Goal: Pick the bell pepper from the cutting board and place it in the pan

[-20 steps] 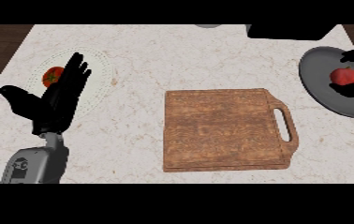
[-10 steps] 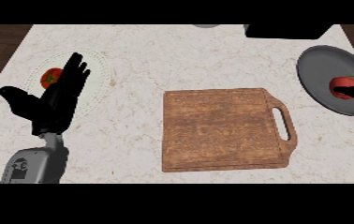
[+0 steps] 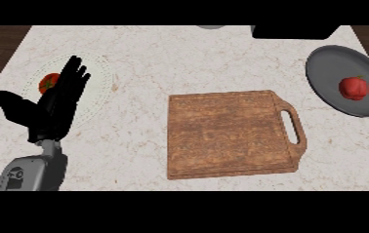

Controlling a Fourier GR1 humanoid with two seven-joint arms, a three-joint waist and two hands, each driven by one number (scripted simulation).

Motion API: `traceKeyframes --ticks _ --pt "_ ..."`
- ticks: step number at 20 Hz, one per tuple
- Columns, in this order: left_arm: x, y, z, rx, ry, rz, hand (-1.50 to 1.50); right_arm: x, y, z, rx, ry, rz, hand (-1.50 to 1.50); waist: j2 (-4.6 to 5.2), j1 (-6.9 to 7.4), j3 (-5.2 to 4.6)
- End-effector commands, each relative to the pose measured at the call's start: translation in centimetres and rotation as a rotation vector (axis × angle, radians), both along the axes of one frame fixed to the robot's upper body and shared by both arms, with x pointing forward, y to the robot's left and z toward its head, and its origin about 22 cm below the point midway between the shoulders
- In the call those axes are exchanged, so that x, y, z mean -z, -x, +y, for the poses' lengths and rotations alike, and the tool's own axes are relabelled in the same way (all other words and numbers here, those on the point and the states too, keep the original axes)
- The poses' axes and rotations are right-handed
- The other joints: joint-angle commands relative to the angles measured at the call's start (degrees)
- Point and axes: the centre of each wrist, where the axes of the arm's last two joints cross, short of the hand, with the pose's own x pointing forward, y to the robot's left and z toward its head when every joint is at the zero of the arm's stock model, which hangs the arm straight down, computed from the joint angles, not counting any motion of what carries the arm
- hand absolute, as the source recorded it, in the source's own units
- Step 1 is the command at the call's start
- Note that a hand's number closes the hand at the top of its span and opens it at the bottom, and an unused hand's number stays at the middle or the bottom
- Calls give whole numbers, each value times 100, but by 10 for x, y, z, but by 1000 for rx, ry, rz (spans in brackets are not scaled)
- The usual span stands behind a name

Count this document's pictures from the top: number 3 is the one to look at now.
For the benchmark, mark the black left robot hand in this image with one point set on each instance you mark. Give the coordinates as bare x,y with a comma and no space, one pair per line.
57,107

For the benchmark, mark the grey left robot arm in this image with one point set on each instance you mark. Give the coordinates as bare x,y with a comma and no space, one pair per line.
35,172

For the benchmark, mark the brown wooden cutting board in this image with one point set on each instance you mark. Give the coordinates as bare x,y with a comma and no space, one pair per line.
225,134

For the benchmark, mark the grey pan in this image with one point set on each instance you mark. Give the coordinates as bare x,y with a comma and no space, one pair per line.
330,77

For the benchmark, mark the red bell pepper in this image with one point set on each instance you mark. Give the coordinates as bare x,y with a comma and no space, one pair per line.
352,88

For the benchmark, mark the red tomato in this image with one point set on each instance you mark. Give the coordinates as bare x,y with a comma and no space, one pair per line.
47,82

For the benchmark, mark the white round plate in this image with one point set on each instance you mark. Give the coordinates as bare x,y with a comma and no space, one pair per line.
97,87

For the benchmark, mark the grey round object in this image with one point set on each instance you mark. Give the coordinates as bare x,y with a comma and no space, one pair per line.
211,26

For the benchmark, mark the black appliance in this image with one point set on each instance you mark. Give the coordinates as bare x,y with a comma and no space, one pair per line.
293,31

